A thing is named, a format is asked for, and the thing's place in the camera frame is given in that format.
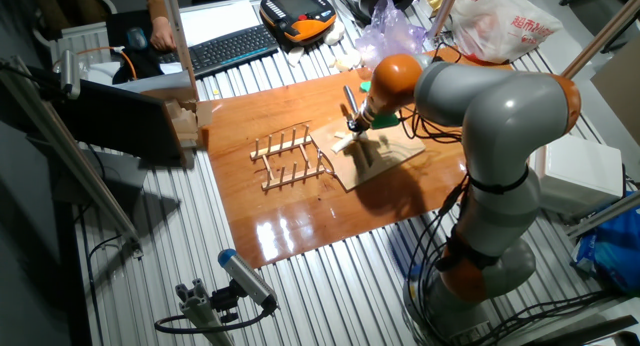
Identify brown cardboard sheet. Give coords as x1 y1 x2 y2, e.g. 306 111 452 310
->
592 35 640 147

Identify bamboo cutting board wire handle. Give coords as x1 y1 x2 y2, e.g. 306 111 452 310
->
310 116 427 192

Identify wooden peg dish rack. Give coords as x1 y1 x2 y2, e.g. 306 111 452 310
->
249 124 326 192

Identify white plastic drawer box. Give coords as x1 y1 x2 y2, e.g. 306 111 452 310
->
534 131 625 217

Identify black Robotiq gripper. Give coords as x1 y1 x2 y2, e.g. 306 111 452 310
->
348 113 369 135

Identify blue computer mouse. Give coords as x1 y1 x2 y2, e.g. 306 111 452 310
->
125 26 149 51

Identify orange cable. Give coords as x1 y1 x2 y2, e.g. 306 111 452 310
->
74 45 139 81

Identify orange black teach pendant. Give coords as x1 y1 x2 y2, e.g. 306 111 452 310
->
259 0 338 46

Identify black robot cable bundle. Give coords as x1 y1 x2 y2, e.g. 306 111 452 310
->
405 173 481 346

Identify grey camera blue cap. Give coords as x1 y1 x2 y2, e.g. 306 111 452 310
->
217 248 279 310

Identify person hand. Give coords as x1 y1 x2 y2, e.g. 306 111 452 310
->
149 16 177 53

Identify grey depth camera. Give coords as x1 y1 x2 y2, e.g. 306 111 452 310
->
58 49 82 101

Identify white paper sheet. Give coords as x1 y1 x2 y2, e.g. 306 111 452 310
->
179 0 274 47

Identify black mouse pad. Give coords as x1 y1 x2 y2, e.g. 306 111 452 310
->
105 8 174 85

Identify white radish piece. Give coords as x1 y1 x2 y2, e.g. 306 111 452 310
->
330 135 359 155

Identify black monitor screen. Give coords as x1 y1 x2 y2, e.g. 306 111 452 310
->
49 78 186 162

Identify person forearm brown sleeve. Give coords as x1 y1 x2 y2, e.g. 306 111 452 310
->
144 0 170 22

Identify black computer keyboard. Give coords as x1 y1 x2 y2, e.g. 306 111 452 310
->
158 23 280 78

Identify steel cleaver knife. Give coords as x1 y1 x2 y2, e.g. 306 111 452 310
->
342 84 377 170

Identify black camera cable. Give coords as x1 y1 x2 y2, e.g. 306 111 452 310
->
153 305 274 335

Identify large glossy wooden board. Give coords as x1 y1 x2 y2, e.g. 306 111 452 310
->
202 48 514 270

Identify upright frame post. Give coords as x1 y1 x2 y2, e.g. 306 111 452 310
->
160 0 200 102

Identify slanted aluminium frame post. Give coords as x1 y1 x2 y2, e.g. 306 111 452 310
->
0 55 144 257

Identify stacked wooden blocks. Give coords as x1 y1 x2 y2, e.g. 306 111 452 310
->
164 98 214 150

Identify aluminium camera bracket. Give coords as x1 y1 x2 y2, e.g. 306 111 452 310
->
174 278 236 346

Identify white plastic bag red print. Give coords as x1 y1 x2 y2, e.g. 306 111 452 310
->
449 0 564 65

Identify blue plastic bag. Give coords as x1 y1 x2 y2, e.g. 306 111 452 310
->
572 195 640 293

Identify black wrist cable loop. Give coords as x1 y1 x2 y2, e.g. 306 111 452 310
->
399 40 466 145

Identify clear plastic bag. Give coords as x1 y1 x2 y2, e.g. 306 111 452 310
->
354 0 427 71

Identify aluminium frame profile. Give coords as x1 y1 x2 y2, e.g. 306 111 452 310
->
567 190 640 237

